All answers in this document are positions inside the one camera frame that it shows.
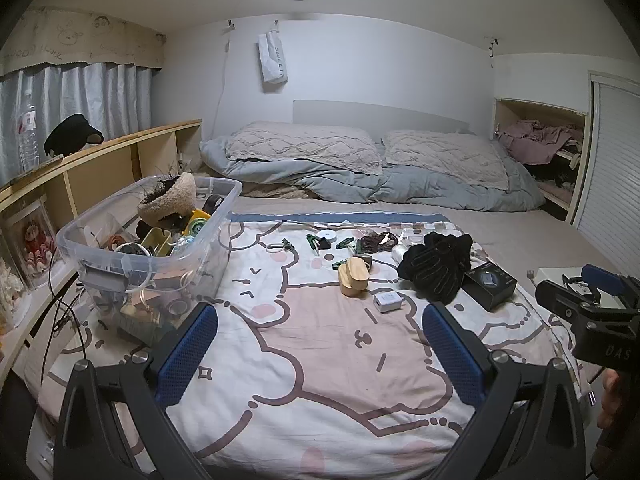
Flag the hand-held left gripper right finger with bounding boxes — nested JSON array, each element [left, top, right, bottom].
[[421, 302, 588, 480]]

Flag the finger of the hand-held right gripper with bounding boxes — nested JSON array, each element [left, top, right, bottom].
[[535, 278, 599, 332], [561, 263, 640, 307]]

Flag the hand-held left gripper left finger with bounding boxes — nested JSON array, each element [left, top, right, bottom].
[[52, 301, 219, 480]]

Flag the small white charger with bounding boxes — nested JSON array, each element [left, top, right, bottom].
[[372, 291, 403, 315]]

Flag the clear plastic storage bin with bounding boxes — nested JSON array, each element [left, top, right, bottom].
[[56, 175, 243, 346]]

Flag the person's right hand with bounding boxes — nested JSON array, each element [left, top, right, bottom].
[[599, 369, 623, 431]]

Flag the white cardboard box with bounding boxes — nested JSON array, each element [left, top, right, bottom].
[[530, 266, 588, 293]]

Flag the pile of wooden blocks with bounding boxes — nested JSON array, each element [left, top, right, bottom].
[[120, 270, 201, 341]]

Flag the black product box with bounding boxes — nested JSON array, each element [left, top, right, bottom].
[[462, 260, 518, 311]]

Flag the beige bed sheet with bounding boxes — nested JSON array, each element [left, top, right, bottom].
[[230, 195, 616, 376]]

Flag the black glove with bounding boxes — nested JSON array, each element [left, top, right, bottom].
[[397, 245, 463, 306], [424, 232, 476, 286]]

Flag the white slatted door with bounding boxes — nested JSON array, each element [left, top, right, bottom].
[[570, 72, 640, 266]]

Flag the olive green holder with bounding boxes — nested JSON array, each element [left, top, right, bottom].
[[140, 227, 176, 258]]

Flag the rounded wooden object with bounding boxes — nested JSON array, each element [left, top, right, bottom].
[[338, 256, 372, 297]]

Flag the cartoon printed blanket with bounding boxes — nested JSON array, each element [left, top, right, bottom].
[[25, 212, 591, 480]]

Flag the green and yellow wheel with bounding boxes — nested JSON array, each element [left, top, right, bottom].
[[182, 208, 212, 237]]

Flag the pile of clothes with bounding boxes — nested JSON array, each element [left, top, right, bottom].
[[497, 119, 583, 193]]

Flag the beige fuzzy hat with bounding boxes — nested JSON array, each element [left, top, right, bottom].
[[137, 171, 197, 226]]

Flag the beige fleece blanket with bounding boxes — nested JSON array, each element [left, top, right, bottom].
[[240, 180, 321, 200]]

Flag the beige quilted pillow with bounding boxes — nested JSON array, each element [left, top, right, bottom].
[[382, 130, 511, 191], [224, 121, 385, 177]]

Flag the doll in clear case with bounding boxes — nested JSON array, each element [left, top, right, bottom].
[[2, 195, 63, 291]]

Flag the seashell ornament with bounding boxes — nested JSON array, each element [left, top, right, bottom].
[[0, 255, 31, 336]]

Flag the grey duvet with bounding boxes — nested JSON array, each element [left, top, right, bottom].
[[200, 137, 546, 213]]

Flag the wooden shelf unit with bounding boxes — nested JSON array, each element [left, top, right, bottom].
[[0, 119, 203, 376]]

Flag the black cap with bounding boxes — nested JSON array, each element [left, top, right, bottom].
[[43, 114, 105, 157]]

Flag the white headboard panel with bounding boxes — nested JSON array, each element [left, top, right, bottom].
[[292, 100, 473, 136]]

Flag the grey curtain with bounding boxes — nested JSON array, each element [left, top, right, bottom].
[[0, 62, 153, 176]]

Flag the clear water bottle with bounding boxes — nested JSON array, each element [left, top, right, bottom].
[[17, 91, 41, 173]]

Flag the white hanging paper bag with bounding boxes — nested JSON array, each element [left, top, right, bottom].
[[257, 30, 290, 84]]

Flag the beige printed valance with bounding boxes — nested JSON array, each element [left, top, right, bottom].
[[0, 6, 166, 78]]

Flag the built-in wall cabinet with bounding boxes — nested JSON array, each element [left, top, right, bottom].
[[492, 97, 588, 223]]

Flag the brown cord bundle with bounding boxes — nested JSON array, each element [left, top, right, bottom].
[[360, 232, 398, 253]]

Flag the black cables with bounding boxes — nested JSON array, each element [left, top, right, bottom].
[[42, 255, 101, 376]]

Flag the white wall cable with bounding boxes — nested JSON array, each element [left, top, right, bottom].
[[212, 22, 236, 138]]

